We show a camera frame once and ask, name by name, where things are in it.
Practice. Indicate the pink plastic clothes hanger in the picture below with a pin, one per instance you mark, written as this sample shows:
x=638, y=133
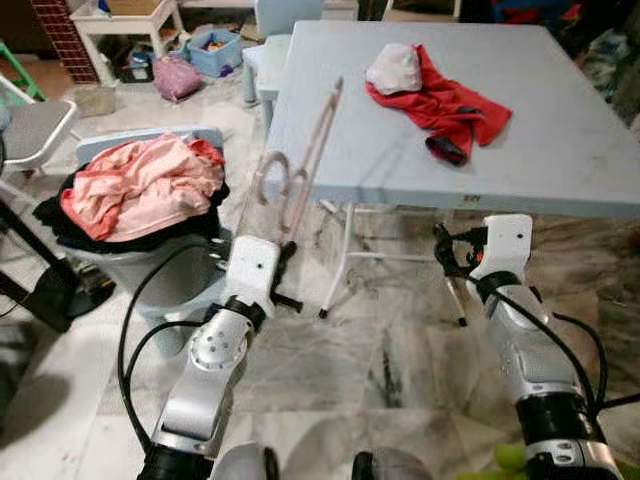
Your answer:
x=297, y=205

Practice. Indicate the white red cartoon print shirt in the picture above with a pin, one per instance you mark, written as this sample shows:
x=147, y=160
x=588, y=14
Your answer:
x=450, y=105

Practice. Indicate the light blue folding table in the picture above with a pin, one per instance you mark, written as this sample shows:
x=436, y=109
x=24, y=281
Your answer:
x=540, y=150

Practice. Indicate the coral orange garment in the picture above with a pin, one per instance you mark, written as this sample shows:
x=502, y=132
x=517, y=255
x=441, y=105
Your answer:
x=208, y=152

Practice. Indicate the pale blue plastic chair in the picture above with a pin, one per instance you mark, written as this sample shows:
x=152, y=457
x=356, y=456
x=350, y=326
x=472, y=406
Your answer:
x=200, y=133

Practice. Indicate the silver left robot leg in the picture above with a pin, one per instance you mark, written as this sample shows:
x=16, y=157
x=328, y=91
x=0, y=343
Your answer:
x=245, y=465

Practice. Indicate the silver robot leg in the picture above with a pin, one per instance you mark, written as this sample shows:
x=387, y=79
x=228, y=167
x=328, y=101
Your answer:
x=245, y=465
x=395, y=468

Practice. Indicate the silver right robot leg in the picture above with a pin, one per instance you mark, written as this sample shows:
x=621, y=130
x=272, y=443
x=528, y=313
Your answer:
x=395, y=468

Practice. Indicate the purple fabric bag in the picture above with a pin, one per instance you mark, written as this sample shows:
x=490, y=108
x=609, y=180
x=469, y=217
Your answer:
x=177, y=80

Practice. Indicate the blue plastic storage bin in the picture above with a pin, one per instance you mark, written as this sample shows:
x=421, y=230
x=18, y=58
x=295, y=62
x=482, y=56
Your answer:
x=215, y=60

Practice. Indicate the black garment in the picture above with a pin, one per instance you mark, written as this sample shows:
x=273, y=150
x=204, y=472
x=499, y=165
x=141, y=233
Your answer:
x=50, y=215

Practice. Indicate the small black box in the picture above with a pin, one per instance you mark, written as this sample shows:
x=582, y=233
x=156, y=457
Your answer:
x=135, y=68

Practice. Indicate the beige box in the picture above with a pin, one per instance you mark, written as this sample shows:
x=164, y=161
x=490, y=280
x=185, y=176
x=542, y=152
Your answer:
x=93, y=100

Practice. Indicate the white low side table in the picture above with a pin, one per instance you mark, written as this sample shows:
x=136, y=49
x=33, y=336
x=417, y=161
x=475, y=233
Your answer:
x=120, y=20

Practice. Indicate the brown cardboard box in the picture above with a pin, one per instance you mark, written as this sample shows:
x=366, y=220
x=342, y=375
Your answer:
x=135, y=6

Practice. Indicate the red grid patterned panel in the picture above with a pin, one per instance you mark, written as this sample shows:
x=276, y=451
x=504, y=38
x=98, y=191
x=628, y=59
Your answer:
x=65, y=40

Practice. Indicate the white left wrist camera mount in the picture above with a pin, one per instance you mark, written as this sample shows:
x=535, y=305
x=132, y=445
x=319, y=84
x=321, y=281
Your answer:
x=252, y=270

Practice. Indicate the white frame grey chair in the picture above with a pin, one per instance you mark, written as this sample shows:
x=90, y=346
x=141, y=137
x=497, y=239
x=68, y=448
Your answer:
x=35, y=130

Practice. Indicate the green metal frame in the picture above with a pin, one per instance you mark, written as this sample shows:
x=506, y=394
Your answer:
x=12, y=70

